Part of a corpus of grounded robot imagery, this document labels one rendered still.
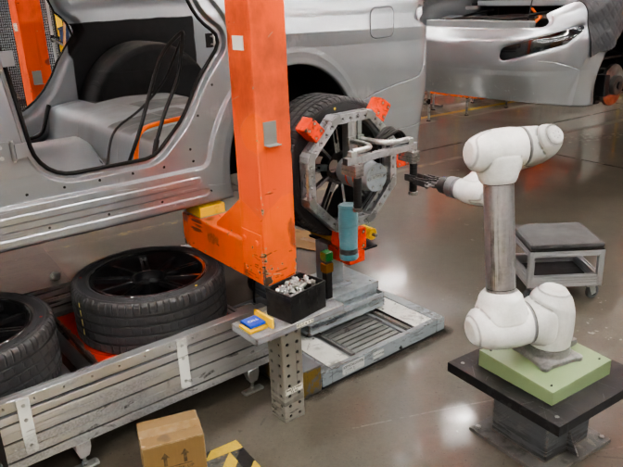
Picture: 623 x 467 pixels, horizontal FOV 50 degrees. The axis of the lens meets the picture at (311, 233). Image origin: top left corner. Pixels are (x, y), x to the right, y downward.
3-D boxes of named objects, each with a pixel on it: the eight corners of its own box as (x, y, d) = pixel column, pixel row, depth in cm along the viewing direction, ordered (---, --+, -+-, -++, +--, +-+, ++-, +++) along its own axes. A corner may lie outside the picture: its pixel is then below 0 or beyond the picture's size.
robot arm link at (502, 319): (539, 351, 229) (480, 362, 224) (513, 335, 245) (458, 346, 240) (537, 126, 212) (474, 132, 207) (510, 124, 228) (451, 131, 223)
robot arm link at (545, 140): (538, 133, 234) (503, 137, 231) (566, 113, 216) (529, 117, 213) (547, 169, 231) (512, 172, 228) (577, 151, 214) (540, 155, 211)
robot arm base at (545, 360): (592, 357, 240) (594, 344, 238) (544, 372, 233) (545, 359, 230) (556, 333, 256) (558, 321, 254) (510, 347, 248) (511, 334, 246)
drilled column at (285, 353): (290, 403, 282) (286, 314, 268) (305, 413, 275) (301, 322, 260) (272, 412, 277) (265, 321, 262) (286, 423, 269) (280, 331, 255)
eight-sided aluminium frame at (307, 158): (387, 211, 335) (387, 103, 316) (396, 214, 330) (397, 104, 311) (301, 238, 304) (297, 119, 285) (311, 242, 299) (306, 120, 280)
